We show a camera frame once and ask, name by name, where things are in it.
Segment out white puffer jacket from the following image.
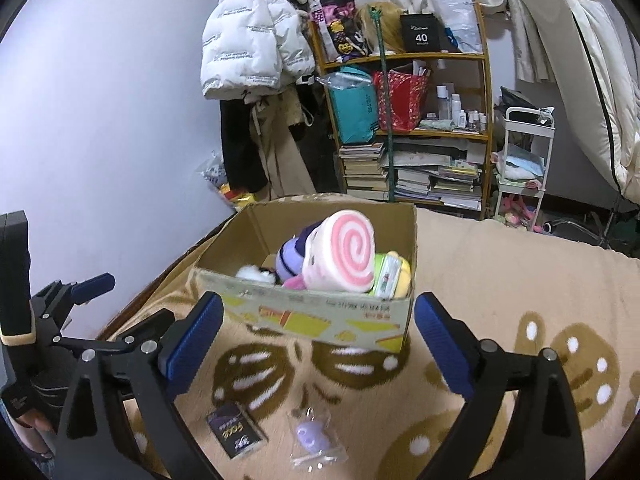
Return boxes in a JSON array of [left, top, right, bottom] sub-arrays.
[[200, 0, 317, 101]]

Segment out dark card packet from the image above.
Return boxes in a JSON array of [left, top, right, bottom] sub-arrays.
[[206, 402, 267, 461]]

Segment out beige hanging trousers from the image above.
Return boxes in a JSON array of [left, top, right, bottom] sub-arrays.
[[249, 91, 316, 201]]

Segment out white and yellow plush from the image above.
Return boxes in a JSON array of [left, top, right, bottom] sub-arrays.
[[235, 265, 278, 286]]

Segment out white trolley cart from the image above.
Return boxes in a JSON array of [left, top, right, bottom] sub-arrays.
[[492, 106, 557, 233]]

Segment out pink swirl roll plush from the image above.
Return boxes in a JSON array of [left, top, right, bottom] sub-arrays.
[[300, 210, 377, 292]]

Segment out black hanging coat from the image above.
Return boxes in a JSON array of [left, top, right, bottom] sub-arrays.
[[220, 97, 268, 196]]

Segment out teal paper bag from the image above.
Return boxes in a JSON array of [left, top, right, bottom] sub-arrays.
[[317, 65, 379, 145]]

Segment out green tissue pack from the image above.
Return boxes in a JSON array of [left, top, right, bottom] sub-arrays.
[[370, 254, 403, 297]]

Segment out stack of old books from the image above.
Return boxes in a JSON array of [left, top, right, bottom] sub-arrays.
[[339, 142, 390, 201]]

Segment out yellow dog plush toy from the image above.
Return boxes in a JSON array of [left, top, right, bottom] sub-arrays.
[[385, 251, 414, 297]]

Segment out wooden shelf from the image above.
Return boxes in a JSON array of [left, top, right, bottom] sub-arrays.
[[306, 2, 493, 221]]

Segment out purple printed bag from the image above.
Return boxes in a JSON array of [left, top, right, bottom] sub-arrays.
[[310, 0, 373, 61]]

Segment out row of white bottles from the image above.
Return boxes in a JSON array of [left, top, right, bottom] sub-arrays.
[[436, 85, 488, 130]]

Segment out blonde wig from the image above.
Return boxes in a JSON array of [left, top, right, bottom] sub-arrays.
[[357, 2, 408, 56]]

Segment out plastic bag of snacks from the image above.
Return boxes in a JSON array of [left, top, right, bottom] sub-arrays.
[[200, 152, 253, 211]]

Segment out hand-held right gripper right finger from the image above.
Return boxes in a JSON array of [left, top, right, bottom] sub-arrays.
[[414, 292, 587, 480]]

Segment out dark hanging garment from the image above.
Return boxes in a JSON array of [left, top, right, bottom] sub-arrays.
[[290, 80, 346, 196]]

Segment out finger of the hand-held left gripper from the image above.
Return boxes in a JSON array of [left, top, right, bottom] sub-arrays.
[[70, 273, 117, 307], [50, 308, 177, 361]]

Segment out blue and white cloth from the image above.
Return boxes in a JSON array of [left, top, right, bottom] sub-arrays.
[[492, 152, 546, 191]]

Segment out beige floral blanket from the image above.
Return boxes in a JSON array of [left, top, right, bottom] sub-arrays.
[[95, 192, 640, 480]]

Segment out black bag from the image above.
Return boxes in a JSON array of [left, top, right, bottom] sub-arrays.
[[500, 86, 543, 123]]

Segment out pile of books and papers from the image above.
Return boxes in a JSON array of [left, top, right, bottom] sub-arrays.
[[392, 140, 485, 211]]

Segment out person's left hand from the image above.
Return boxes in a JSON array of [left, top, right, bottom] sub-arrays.
[[0, 344, 74, 432]]

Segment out clear bag with purple toy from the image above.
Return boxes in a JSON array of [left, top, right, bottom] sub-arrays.
[[289, 404, 349, 472]]

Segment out purple plush toy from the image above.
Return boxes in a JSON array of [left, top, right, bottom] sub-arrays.
[[276, 220, 331, 291]]

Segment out red gift bag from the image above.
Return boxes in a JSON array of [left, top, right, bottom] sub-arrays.
[[372, 62, 432, 133]]

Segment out printed cardboard box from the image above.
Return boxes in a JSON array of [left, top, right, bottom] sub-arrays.
[[192, 200, 418, 356]]

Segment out white plastic bag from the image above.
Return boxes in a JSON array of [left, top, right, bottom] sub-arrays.
[[430, 0, 485, 55]]

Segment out black box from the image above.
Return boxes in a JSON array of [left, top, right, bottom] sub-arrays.
[[399, 11, 448, 53]]

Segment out pink toys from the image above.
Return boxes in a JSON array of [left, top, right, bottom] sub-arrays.
[[500, 195, 543, 233]]

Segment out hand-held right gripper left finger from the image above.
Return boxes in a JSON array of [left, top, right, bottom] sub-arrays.
[[52, 291, 225, 480]]

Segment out cream recliner chair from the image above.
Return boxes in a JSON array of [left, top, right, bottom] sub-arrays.
[[517, 0, 640, 251]]

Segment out green pole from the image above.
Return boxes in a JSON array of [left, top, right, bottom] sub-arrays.
[[369, 6, 401, 203]]

